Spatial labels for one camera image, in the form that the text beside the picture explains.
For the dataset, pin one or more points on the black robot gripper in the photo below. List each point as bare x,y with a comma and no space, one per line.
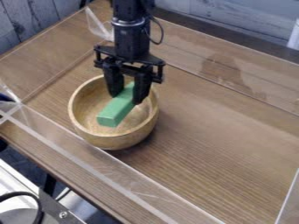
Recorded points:
129,58

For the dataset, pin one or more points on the green rectangular block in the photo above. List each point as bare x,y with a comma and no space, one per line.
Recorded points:
118,108

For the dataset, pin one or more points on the brown wooden bowl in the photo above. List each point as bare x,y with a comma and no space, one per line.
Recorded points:
89,100

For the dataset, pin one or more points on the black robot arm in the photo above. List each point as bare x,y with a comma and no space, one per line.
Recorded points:
130,10

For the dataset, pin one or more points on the blue object at left edge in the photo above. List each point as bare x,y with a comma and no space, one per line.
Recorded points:
6,98

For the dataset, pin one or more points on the black table leg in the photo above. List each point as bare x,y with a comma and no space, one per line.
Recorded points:
50,184

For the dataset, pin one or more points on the clear acrylic corner bracket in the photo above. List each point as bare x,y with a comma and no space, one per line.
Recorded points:
101,29

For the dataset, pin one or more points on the clear acrylic front wall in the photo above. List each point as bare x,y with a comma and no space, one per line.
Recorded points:
148,184

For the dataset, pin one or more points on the black metal bracket with screw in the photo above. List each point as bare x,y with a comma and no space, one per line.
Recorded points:
55,213

